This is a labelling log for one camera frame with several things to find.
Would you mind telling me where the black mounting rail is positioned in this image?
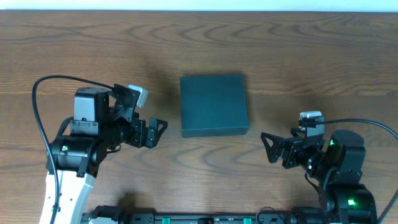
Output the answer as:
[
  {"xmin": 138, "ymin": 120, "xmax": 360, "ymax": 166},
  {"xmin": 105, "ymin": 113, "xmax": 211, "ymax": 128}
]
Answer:
[{"xmin": 81, "ymin": 213, "xmax": 306, "ymax": 224}]

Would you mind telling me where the dark green box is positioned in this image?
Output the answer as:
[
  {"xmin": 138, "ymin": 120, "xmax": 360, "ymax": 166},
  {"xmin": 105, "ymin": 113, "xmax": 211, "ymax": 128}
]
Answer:
[{"xmin": 180, "ymin": 74, "xmax": 249, "ymax": 138}]

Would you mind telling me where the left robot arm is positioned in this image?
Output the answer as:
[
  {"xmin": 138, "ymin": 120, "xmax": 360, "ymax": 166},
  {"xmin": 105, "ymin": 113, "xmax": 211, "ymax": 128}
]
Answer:
[{"xmin": 40, "ymin": 84, "xmax": 168, "ymax": 223}]

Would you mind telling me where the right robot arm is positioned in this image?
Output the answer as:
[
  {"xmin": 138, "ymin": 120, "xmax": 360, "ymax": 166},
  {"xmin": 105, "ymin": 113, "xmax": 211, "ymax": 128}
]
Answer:
[{"xmin": 261, "ymin": 111, "xmax": 377, "ymax": 223}]

